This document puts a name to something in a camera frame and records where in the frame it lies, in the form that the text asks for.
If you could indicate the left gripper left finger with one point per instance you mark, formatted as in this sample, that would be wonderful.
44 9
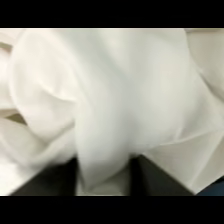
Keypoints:
53 180

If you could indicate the white shirt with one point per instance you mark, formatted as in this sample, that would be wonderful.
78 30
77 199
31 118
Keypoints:
126 86

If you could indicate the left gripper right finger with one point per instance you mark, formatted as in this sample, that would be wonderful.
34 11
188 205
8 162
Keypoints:
156 180

